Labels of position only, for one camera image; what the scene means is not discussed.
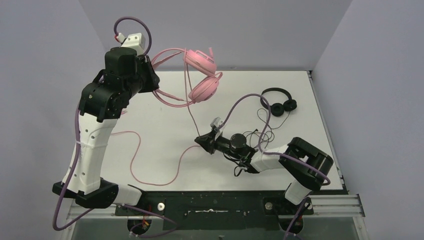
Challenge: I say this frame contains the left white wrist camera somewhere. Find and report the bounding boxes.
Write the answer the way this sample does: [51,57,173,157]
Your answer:
[114,33,146,55]

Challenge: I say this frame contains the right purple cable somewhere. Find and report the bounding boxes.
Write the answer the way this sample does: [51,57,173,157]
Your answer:
[216,94,331,240]

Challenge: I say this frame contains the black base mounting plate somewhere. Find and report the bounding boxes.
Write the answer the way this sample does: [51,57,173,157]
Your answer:
[81,185,349,233]

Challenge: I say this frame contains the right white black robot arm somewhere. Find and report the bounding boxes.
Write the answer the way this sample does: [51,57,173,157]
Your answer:
[194,130,334,214]

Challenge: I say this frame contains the purple cable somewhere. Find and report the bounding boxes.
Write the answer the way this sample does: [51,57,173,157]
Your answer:
[216,94,331,240]
[52,16,181,239]

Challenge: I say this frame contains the black on-ear headphones with cable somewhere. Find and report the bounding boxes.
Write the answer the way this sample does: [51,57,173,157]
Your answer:
[243,87,298,148]

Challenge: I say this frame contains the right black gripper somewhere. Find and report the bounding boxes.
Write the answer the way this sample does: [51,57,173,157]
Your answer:
[195,129,243,160]

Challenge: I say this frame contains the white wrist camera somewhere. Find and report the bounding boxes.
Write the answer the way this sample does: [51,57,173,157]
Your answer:
[114,33,146,55]
[210,117,225,131]

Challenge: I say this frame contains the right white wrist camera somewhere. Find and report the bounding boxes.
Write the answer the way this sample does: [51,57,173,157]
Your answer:
[210,117,225,131]

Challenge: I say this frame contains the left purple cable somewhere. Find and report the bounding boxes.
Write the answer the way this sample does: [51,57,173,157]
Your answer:
[52,16,181,239]

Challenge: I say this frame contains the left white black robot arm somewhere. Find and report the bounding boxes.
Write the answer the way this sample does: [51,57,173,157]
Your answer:
[52,47,160,214]

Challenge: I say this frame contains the pink over-ear headphones with cable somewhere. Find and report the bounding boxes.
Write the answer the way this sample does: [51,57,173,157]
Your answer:
[110,46,223,187]

